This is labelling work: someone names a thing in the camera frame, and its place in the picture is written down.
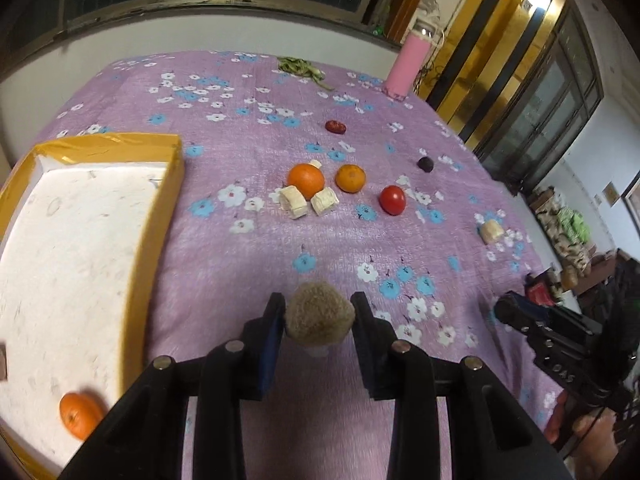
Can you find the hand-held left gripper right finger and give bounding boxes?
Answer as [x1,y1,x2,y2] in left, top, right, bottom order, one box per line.
[350,291,576,480]

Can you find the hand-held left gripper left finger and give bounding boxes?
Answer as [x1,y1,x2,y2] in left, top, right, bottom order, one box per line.
[59,291,287,480]

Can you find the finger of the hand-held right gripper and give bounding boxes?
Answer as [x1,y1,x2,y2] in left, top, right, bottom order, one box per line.
[516,292,603,337]
[494,295,551,361]

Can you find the brown kiwi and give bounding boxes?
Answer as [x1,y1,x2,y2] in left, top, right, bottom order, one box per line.
[285,282,357,347]

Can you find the peeled banana piece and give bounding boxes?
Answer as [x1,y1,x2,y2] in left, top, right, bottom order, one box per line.
[479,219,504,245]
[279,185,309,220]
[310,187,340,217]

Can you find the red tomato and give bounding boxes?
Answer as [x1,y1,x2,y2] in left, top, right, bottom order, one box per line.
[378,185,407,217]

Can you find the large orange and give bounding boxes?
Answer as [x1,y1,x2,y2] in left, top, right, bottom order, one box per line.
[287,163,326,200]

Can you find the small orange tangerine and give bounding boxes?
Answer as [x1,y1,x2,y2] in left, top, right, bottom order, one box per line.
[59,392,107,442]
[335,164,367,194]

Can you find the yellow cardboard box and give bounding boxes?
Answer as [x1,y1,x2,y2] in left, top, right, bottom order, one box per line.
[0,132,185,480]

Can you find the person's right hand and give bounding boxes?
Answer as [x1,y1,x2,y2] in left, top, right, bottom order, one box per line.
[544,390,623,480]

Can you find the cluttered side table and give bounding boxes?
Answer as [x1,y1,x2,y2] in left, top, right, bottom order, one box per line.
[530,187,618,296]

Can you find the purple floral bedsheet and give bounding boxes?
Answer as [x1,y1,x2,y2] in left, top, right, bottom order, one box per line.
[0,50,571,480]

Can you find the golden framed glass cabinet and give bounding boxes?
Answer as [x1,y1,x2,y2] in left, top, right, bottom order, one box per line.
[415,0,606,196]

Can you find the pink water bottle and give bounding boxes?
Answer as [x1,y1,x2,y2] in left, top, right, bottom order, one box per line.
[382,16,443,102]

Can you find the green leafy vegetable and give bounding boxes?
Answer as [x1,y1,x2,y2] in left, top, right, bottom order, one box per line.
[276,56,335,92]

